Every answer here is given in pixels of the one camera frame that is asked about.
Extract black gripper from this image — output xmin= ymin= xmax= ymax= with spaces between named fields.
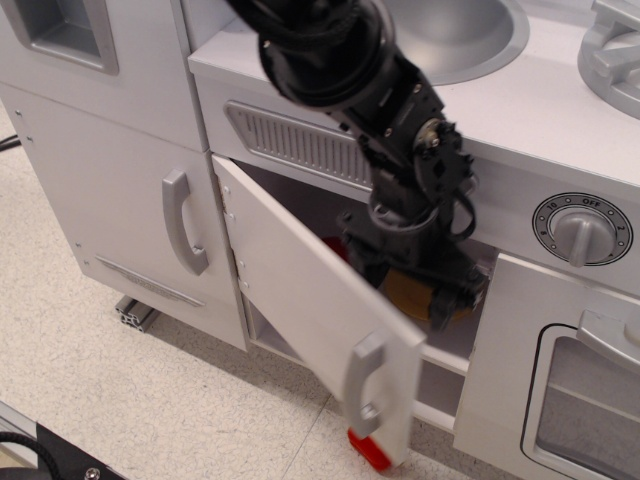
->
xmin=339 ymin=212 xmax=487 ymax=331

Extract silver cabinet door handle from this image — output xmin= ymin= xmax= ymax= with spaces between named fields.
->
xmin=343 ymin=332 xmax=385 ymax=439

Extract white cabinet door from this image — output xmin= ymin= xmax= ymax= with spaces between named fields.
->
xmin=212 ymin=156 xmax=425 ymax=465

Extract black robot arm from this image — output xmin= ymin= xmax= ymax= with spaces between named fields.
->
xmin=232 ymin=1 xmax=486 ymax=331

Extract brown toy inside cabinet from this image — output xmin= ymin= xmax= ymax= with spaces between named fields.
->
xmin=383 ymin=270 xmax=476 ymax=328

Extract white toy kitchen body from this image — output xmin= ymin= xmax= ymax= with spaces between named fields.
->
xmin=189 ymin=1 xmax=639 ymax=479

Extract grey timer knob dial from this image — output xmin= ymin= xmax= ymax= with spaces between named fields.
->
xmin=532 ymin=192 xmax=634 ymax=268

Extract red toy bell pepper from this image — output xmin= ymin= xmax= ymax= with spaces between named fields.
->
xmin=347 ymin=428 xmax=392 ymax=472

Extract white oven door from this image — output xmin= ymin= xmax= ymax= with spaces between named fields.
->
xmin=520 ymin=324 xmax=639 ymax=479

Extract grey vent grille panel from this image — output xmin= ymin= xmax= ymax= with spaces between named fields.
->
xmin=224 ymin=101 xmax=372 ymax=190

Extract silver round sink basin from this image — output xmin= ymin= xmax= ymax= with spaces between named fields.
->
xmin=385 ymin=0 xmax=530 ymax=86

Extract silver stove burner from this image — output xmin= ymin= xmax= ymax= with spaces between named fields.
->
xmin=577 ymin=1 xmax=639 ymax=119

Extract silver fridge logo badge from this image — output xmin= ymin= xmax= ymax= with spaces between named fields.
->
xmin=95 ymin=255 xmax=205 ymax=308

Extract white toy fridge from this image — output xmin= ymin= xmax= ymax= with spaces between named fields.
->
xmin=1 ymin=1 xmax=248 ymax=349

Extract grey fridge dispenser recess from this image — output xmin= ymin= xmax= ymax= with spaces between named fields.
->
xmin=1 ymin=0 xmax=119 ymax=76

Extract silver oven door handle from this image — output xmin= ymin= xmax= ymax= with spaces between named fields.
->
xmin=576 ymin=310 xmax=639 ymax=369

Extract silver fridge door handle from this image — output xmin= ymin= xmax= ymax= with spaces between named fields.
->
xmin=161 ymin=169 xmax=209 ymax=276

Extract aluminium extrusion frame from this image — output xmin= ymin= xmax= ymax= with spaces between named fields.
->
xmin=115 ymin=296 xmax=160 ymax=333

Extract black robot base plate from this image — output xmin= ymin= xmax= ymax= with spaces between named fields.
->
xmin=36 ymin=423 xmax=124 ymax=480

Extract black base cable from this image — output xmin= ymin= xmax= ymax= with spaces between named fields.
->
xmin=0 ymin=428 xmax=51 ymax=480

